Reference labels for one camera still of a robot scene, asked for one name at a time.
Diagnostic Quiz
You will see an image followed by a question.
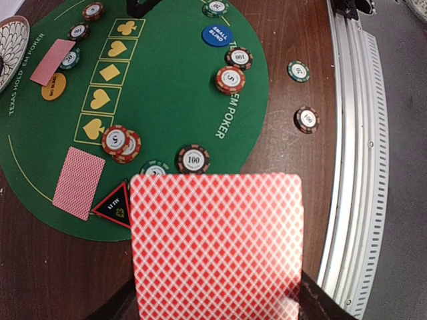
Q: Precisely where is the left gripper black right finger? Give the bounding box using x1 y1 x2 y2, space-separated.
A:
300 278 356 320

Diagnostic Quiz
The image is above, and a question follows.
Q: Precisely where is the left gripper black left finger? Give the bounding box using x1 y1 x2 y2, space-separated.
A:
86 277 139 319

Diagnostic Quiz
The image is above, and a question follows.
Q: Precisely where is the black triangular all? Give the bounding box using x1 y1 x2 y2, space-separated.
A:
91 181 131 229

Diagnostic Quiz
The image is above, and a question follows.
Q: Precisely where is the red backed card deck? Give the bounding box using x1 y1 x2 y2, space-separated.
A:
130 173 304 319

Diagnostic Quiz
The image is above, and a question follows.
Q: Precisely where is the red card pulled from deck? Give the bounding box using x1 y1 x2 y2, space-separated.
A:
52 147 105 221

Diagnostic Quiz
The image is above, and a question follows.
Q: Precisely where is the red 5 chip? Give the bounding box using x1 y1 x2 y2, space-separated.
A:
101 125 142 164
216 66 246 95
82 2 104 21

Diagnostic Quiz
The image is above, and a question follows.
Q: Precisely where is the orange big blind button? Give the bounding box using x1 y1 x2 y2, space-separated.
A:
41 73 67 101

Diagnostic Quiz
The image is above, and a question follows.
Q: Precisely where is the red card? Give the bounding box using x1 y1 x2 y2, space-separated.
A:
30 39 76 87

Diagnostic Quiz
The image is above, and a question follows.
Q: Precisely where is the green round poker mat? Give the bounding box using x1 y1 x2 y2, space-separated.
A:
1 1 269 241

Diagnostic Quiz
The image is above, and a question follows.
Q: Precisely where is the blue small blind button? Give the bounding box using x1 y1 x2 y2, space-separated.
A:
201 24 234 47

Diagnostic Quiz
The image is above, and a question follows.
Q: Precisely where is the patterned saucer plate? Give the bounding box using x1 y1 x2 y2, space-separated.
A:
1 15 30 92

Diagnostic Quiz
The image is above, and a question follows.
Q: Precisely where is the aluminium front rail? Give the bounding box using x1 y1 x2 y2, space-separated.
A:
317 1 390 319

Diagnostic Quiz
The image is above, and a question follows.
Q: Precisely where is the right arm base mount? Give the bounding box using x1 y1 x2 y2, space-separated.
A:
330 0 376 20

